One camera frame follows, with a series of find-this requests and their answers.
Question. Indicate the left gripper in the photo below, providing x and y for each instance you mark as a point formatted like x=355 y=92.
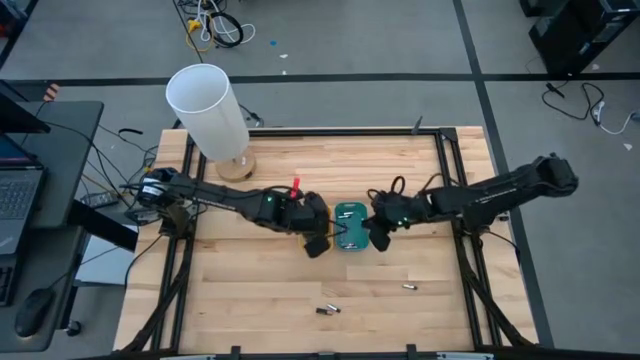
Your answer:
x=312 y=215

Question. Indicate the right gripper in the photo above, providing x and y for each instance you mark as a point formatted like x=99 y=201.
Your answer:
x=400 y=210

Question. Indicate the black copper Duracell battery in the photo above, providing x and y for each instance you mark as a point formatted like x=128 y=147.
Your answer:
x=323 y=311

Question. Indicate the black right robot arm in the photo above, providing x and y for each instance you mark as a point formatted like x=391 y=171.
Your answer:
x=500 y=195

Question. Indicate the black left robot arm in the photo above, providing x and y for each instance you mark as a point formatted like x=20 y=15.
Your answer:
x=215 y=197

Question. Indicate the teal plastic bin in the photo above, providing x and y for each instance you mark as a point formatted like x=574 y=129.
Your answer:
x=350 y=235

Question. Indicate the white shade wooden lamp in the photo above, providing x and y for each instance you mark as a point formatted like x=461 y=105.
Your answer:
x=210 y=110

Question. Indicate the black remote control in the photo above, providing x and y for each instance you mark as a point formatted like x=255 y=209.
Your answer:
x=100 y=199

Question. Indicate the black desk caster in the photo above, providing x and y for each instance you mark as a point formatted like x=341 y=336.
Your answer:
x=74 y=327

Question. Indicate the black side desk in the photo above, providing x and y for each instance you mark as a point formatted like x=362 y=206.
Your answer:
x=70 y=150

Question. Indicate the black computer tower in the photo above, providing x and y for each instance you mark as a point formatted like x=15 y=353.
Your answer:
x=580 y=30

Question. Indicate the black computer mouse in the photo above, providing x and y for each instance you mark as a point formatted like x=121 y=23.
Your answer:
x=34 y=311

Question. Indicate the orange striped object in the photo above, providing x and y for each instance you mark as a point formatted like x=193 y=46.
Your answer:
x=51 y=91

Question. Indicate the grey laptop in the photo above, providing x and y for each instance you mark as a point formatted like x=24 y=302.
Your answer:
x=17 y=195

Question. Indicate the black keyboard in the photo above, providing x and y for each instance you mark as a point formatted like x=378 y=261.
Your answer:
x=5 y=285

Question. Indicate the black monitor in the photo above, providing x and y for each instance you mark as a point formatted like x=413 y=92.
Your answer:
x=15 y=115

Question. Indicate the black aluminium table frame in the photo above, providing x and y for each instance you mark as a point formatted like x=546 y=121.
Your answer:
x=345 y=132

